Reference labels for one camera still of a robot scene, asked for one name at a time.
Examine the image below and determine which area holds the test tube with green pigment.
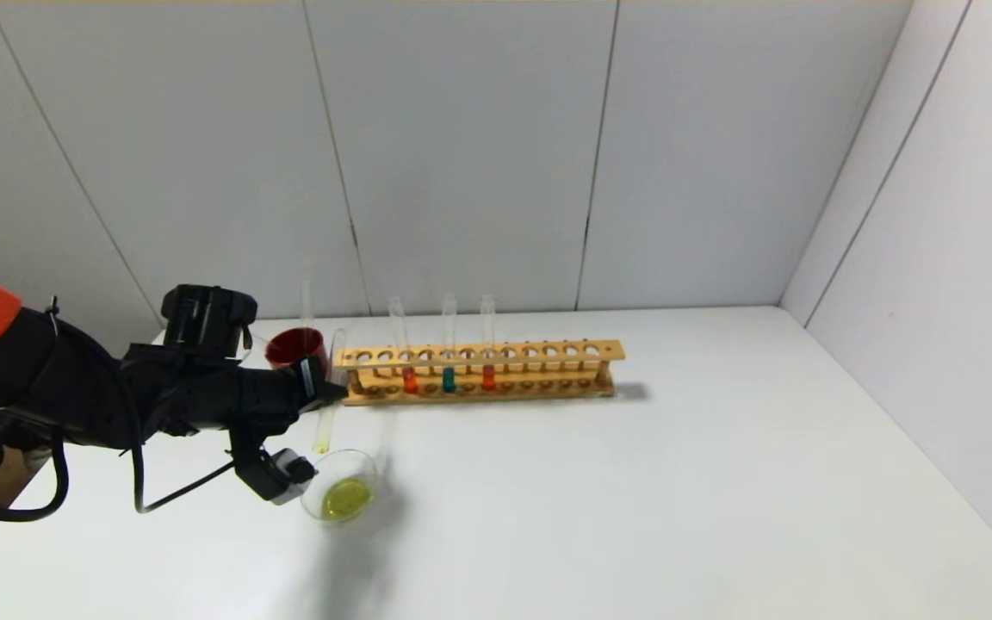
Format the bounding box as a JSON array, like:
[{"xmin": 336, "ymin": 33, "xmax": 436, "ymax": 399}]
[{"xmin": 441, "ymin": 294, "xmax": 459, "ymax": 394}]

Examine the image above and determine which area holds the clear glass dish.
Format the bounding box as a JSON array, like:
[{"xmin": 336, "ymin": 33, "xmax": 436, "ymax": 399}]
[{"xmin": 301, "ymin": 448, "xmax": 396, "ymax": 542}]

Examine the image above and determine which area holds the test tube with orange-red pigment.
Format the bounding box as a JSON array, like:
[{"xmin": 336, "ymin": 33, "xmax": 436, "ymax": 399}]
[{"xmin": 388, "ymin": 297, "xmax": 419, "ymax": 395}]

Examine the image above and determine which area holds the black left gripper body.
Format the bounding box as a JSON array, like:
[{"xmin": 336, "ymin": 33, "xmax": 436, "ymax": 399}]
[{"xmin": 236, "ymin": 356, "xmax": 331, "ymax": 427}]

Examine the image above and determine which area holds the test tube with yellow pigment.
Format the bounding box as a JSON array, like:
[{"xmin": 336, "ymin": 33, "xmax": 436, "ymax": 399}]
[{"xmin": 313, "ymin": 327, "xmax": 349, "ymax": 456}]

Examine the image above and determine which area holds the wooden test tube rack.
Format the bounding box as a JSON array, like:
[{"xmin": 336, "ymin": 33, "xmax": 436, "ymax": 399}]
[{"xmin": 334, "ymin": 339, "xmax": 626, "ymax": 407}]

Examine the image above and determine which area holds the dark red cup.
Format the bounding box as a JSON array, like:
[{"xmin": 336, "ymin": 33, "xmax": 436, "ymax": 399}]
[{"xmin": 265, "ymin": 327, "xmax": 329, "ymax": 371}]

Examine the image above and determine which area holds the test tube with red pigment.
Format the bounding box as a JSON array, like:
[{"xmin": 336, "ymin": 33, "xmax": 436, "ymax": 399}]
[{"xmin": 480, "ymin": 294, "xmax": 498, "ymax": 393}]

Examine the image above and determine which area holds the black cable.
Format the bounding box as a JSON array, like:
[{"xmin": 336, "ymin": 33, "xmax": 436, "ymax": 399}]
[{"xmin": 0, "ymin": 297, "xmax": 239, "ymax": 523}]

